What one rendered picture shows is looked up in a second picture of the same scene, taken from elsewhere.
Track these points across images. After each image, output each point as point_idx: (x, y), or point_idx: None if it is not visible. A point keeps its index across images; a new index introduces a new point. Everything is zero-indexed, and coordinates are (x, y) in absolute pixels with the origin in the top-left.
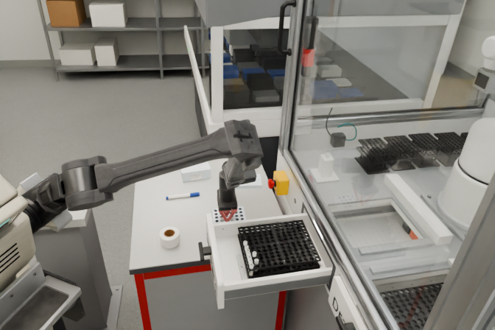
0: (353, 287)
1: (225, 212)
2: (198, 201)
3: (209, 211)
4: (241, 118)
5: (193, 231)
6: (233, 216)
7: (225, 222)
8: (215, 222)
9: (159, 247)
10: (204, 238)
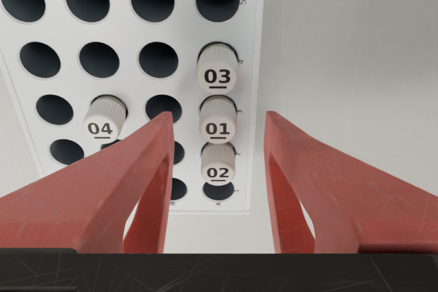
0: None
1: (168, 165)
2: None
3: (23, 167)
4: None
5: (231, 250)
6: (210, 67)
7: (246, 131)
8: (242, 201)
9: None
10: (302, 206)
